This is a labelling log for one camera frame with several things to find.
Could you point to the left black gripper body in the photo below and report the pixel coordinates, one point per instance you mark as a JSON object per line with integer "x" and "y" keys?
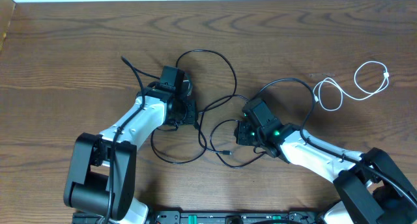
{"x": 186, "y": 113}

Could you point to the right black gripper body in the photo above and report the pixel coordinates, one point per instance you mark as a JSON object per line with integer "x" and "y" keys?
{"x": 245, "y": 135}

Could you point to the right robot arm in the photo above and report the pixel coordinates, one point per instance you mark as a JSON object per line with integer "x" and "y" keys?
{"x": 371, "y": 187}

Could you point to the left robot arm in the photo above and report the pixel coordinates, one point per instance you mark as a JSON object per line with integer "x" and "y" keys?
{"x": 101, "y": 179}

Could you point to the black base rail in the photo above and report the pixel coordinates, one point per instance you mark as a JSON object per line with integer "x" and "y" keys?
{"x": 176, "y": 217}

